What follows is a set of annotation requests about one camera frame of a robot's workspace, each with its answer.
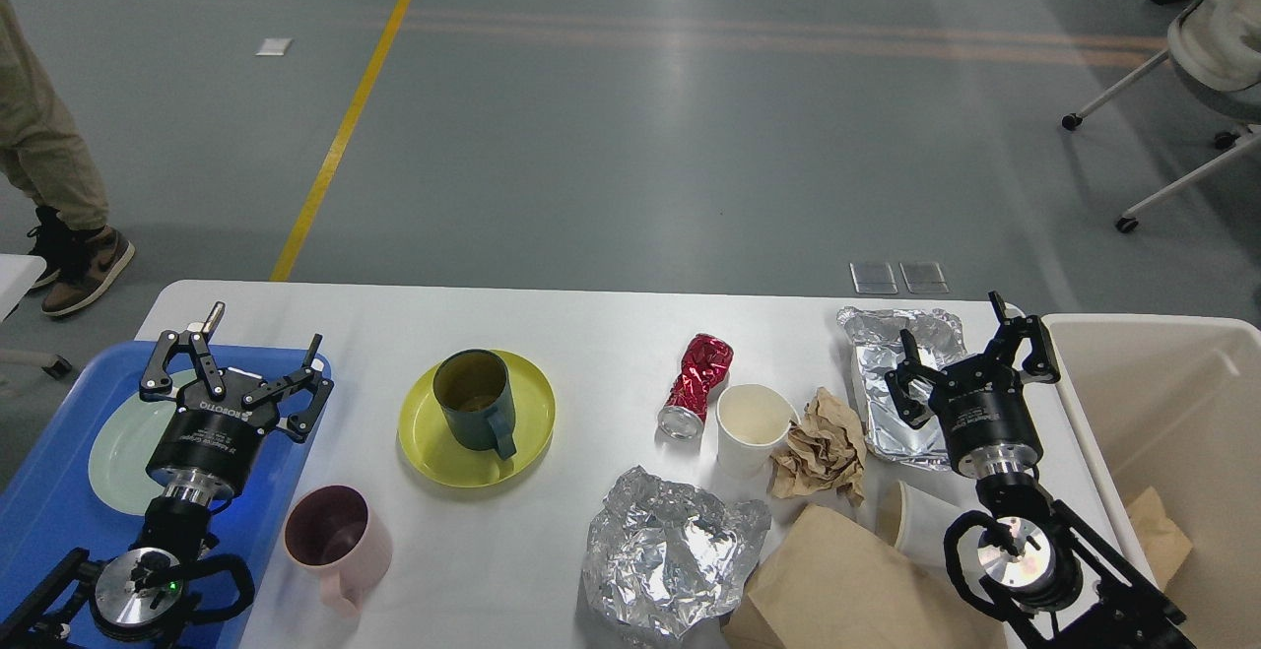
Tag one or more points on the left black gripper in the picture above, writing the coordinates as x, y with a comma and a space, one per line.
212, 427

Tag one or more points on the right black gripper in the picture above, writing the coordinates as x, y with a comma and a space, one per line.
979, 401

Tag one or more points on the pink mug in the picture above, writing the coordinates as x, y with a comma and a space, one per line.
334, 534

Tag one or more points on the yellow plate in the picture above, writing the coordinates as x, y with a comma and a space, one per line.
431, 448

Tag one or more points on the dark teal mug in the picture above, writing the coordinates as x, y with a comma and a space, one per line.
473, 390

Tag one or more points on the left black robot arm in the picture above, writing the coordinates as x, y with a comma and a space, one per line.
173, 576

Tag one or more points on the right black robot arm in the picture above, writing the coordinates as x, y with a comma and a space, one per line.
1024, 558

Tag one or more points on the aluminium foil tray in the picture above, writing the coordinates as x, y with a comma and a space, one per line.
873, 335

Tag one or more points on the floor socket plate right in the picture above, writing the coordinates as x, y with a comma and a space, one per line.
924, 277

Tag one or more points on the floor socket plate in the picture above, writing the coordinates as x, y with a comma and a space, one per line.
924, 277
873, 277

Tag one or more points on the pale green plate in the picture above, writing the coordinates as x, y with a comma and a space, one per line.
121, 451

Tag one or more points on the tipped white paper cup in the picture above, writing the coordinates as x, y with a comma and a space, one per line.
915, 522

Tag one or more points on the floor socket plate left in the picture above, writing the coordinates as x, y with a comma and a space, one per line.
873, 277

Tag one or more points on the crumpled brown paper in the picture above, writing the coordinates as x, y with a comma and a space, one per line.
824, 450

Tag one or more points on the beige plastic bin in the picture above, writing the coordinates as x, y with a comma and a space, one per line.
1172, 403

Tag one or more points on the blue plastic tray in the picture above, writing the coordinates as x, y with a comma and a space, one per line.
49, 507

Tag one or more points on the white side table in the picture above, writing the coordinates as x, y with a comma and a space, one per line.
18, 275

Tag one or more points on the brown paper bag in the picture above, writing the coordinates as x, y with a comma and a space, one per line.
832, 584

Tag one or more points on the brown paper in bin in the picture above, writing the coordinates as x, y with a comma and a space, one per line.
1165, 546

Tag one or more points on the crushed red can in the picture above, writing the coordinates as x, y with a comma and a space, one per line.
704, 366

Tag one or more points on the person in khaki trousers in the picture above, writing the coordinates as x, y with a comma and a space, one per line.
47, 159

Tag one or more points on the white floor marker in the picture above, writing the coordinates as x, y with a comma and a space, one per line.
274, 47

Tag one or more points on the crumpled aluminium foil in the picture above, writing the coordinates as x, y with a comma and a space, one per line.
662, 557

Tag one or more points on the white office chair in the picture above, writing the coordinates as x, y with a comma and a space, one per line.
1213, 47

